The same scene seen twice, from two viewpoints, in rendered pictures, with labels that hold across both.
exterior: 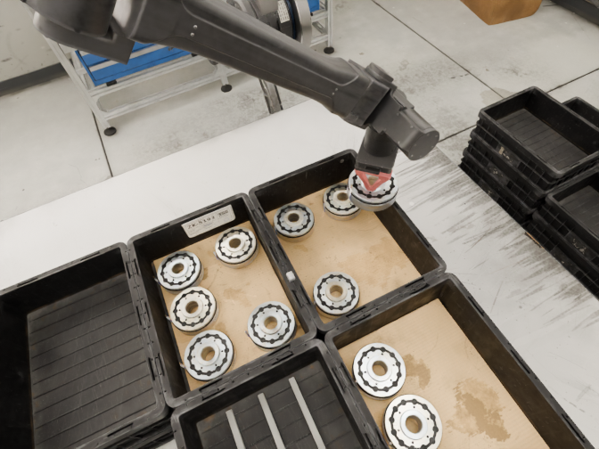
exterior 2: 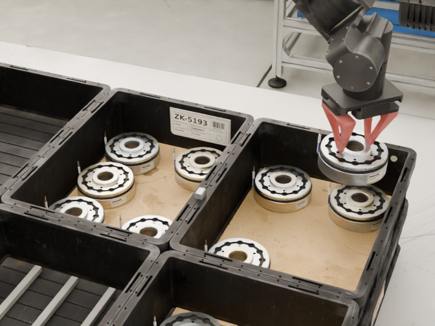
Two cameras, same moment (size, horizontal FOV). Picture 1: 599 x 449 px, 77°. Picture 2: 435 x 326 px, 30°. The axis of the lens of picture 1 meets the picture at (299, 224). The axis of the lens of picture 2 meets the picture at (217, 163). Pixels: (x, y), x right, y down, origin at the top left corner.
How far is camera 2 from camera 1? 0.80 m
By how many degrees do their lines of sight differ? 35
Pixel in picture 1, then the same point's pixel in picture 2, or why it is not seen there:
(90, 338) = (14, 150)
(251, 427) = (39, 293)
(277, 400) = (82, 295)
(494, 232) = not seen: outside the picture
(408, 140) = (333, 50)
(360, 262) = (303, 268)
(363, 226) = (352, 244)
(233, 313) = (133, 213)
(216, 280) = (153, 182)
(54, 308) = (18, 115)
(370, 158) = (337, 92)
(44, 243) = not seen: hidden behind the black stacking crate
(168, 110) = not seen: hidden behind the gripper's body
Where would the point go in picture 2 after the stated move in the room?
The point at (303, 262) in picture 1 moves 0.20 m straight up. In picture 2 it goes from (247, 226) to (249, 129)
